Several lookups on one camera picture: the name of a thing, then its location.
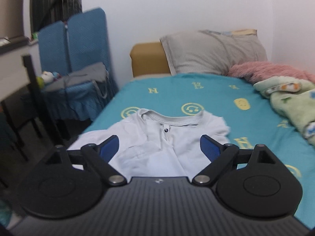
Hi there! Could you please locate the white polo shirt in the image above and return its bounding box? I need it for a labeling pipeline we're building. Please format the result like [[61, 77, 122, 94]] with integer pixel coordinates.
[[69, 109, 230, 180]]

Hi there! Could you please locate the teal smiley bed sheet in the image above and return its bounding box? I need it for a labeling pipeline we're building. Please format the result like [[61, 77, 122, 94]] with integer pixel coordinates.
[[84, 74, 314, 228]]

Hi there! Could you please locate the grey cloth on chair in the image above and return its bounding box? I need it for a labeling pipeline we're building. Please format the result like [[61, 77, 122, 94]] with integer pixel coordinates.
[[44, 62, 109, 92]]

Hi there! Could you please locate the pink fluffy blanket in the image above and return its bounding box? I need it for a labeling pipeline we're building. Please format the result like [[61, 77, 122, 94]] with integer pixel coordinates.
[[227, 61, 314, 85]]

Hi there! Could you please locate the green plush toy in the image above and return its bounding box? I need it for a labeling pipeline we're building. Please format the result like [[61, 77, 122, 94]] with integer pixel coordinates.
[[36, 71, 61, 89]]

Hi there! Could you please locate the green cartoon fleece blanket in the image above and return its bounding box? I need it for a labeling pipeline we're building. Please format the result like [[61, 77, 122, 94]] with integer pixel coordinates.
[[253, 76, 315, 145]]

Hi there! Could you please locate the mustard yellow headboard cushion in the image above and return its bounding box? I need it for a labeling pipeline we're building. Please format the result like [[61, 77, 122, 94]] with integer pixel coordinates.
[[130, 41, 171, 78]]

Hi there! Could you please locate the blue covered chair right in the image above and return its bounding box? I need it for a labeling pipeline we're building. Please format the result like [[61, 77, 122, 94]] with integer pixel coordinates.
[[67, 7, 118, 105]]

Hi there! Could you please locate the black desk leg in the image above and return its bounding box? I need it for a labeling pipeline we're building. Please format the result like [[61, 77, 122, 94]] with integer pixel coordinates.
[[22, 55, 64, 146]]

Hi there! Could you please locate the white desk with dark top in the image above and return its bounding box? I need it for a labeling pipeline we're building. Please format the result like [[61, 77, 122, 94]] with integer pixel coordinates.
[[0, 36, 38, 101]]

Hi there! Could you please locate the yellow pillow behind grey pillow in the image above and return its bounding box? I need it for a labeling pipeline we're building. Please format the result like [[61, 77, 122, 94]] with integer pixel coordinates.
[[211, 29, 257, 36]]

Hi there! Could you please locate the dark window with bars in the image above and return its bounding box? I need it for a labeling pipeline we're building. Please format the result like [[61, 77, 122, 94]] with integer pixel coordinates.
[[30, 0, 82, 34]]

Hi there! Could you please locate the cardboard box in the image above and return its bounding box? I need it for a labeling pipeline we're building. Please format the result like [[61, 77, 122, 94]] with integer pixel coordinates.
[[0, 0, 24, 40]]

